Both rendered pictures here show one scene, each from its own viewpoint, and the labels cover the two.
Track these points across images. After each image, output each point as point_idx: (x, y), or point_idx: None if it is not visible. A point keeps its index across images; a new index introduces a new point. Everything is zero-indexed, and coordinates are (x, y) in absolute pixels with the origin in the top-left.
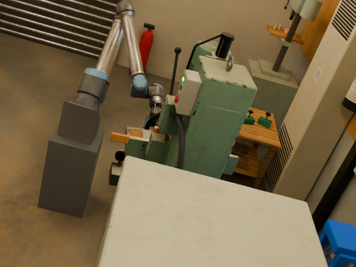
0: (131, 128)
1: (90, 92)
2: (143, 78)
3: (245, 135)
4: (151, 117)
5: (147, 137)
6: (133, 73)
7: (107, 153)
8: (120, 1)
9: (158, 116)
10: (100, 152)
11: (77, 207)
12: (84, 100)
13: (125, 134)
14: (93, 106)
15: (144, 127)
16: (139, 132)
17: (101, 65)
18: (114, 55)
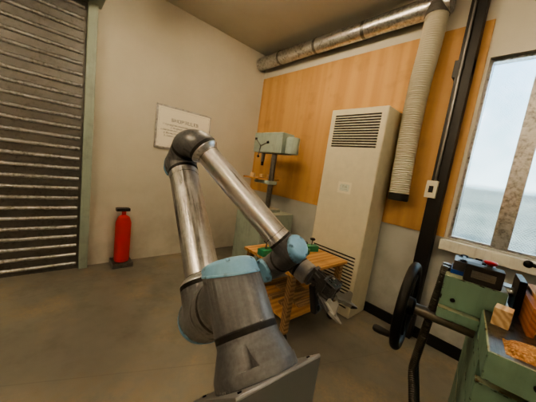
0: (503, 351)
1: (266, 318)
2: (300, 238)
3: (325, 266)
4: (405, 295)
5: (535, 346)
6: (278, 238)
7: (184, 392)
8: (183, 132)
9: (412, 285)
10: (174, 401)
11: None
12: (274, 350)
13: (502, 377)
14: (293, 350)
15: (397, 324)
16: (535, 347)
17: (202, 250)
18: (209, 225)
